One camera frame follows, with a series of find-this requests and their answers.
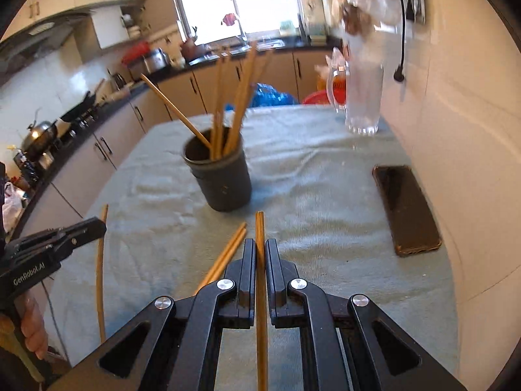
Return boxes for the silver rice cooker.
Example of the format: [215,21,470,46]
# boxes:
[127,48,170,81]

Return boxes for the blue plastic bag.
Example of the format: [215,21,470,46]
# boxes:
[246,83,299,108]

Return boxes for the wooden chopstick five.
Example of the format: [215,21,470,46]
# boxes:
[193,222,246,295]

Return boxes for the red plastic basin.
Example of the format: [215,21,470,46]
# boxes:
[302,77,346,105]

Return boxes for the wooden chopstick four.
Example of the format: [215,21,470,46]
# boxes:
[247,50,275,103]

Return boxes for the wooden chopstick two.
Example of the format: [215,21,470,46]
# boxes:
[140,74,210,148]

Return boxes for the wooden chopstick eight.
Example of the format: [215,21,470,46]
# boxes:
[95,204,110,343]

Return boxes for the wooden chopstick seven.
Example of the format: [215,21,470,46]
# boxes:
[255,211,268,391]

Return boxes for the wooden chopstick six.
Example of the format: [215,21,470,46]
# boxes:
[206,227,246,284]

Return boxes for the clear glass mug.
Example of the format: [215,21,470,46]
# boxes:
[326,48,384,136]

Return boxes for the wooden chopstick one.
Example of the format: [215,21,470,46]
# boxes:
[210,47,230,162]

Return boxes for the grey-blue table cloth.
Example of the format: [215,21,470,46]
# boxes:
[50,106,456,390]

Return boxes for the range hood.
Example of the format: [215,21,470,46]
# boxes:
[1,11,90,83]

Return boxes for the kitchen window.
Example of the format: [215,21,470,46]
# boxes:
[176,0,301,44]

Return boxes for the wooden chopstick three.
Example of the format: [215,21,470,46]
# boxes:
[223,41,257,156]

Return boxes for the person left hand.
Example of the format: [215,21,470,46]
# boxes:
[21,291,49,360]

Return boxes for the black smartphone brown case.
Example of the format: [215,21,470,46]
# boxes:
[372,165,443,257]

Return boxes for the steel kettle pot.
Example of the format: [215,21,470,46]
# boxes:
[20,110,57,161]

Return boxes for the sink faucet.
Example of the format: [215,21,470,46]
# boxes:
[235,13,248,45]

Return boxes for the black power cable plug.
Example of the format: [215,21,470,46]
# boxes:
[393,0,406,83]

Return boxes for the dark grey utensil holder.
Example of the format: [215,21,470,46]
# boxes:
[183,136,252,212]

